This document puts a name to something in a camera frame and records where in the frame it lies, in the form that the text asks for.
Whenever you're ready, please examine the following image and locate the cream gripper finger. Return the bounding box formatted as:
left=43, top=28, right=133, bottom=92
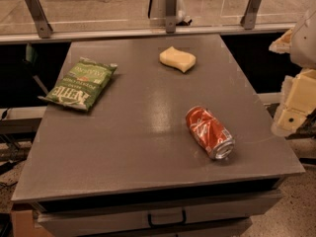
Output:
left=269, top=29, right=292, bottom=54

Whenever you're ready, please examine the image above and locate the yellow sponge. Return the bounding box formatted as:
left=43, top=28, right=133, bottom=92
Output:
left=159, top=46, right=197, bottom=73

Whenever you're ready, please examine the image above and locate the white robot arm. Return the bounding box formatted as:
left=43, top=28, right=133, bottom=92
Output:
left=269, top=5, right=316, bottom=136

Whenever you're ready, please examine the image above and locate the crushed red soda can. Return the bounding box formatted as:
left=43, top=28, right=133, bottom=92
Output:
left=186, top=106, right=235, bottom=160

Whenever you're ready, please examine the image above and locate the green chips bag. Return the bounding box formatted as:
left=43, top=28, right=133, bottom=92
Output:
left=39, top=57, right=118, bottom=112

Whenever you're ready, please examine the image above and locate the right metal bracket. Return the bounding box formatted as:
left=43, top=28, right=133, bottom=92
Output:
left=241, top=0, right=262, bottom=30

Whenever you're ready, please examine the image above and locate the metal bracket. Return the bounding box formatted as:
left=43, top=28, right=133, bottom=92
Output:
left=241, top=0, right=262, bottom=30
left=25, top=0, right=53, bottom=39
left=165, top=0, right=177, bottom=34

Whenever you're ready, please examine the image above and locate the metal rail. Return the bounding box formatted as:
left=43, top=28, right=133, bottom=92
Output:
left=0, top=23, right=295, bottom=44

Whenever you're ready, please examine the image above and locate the middle metal bracket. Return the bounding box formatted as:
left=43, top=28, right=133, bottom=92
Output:
left=165, top=0, right=177, bottom=34

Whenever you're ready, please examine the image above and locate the left metal bracket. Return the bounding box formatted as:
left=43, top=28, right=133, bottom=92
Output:
left=25, top=0, right=53, bottom=39

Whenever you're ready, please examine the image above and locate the grey drawer with black handle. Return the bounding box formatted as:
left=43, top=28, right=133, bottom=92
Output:
left=38, top=190, right=281, bottom=237

